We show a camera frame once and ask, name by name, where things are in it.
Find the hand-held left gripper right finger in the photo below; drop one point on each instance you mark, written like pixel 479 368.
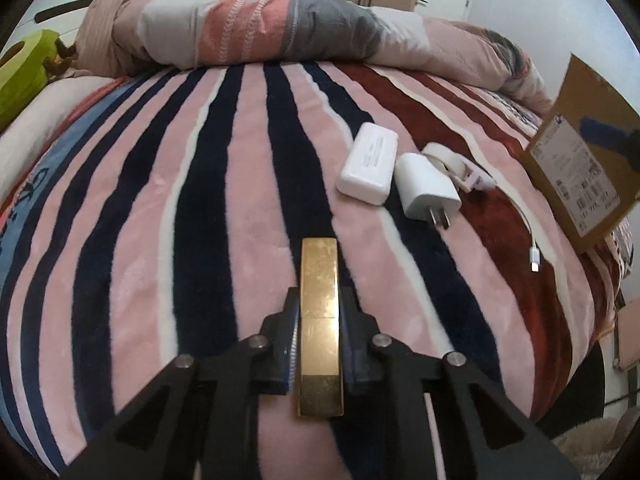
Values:
pixel 353 347

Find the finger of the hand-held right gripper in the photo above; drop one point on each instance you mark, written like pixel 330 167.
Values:
pixel 612 137

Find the green plush toy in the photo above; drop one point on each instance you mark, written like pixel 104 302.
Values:
pixel 22 72

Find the pink grey patchwork quilt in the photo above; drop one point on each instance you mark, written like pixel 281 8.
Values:
pixel 280 25

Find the gold rectangular bar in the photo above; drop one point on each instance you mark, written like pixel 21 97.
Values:
pixel 320 325

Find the striped fleece blanket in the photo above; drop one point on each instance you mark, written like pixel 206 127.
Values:
pixel 200 240

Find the brown cardboard box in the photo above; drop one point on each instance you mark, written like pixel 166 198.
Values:
pixel 585 160

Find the white power bank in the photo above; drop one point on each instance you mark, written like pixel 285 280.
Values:
pixel 367 162

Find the white wall charger plug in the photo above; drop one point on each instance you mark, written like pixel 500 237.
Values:
pixel 426 187

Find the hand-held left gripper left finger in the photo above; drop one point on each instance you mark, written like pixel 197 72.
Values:
pixel 286 342

